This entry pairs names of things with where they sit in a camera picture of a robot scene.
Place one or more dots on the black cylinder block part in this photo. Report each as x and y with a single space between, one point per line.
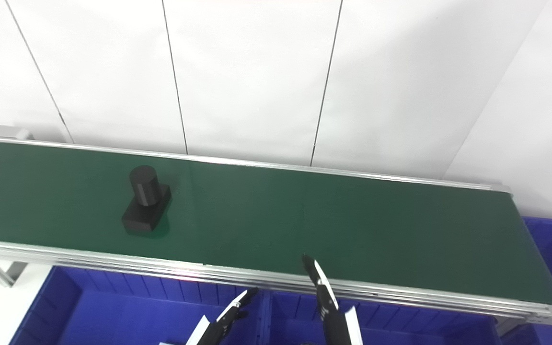
144 211

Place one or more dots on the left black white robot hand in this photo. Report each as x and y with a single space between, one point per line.
218 333

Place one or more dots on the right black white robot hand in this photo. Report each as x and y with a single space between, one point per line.
333 326

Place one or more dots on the green conveyor belt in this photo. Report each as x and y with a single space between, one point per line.
352 225
113 262

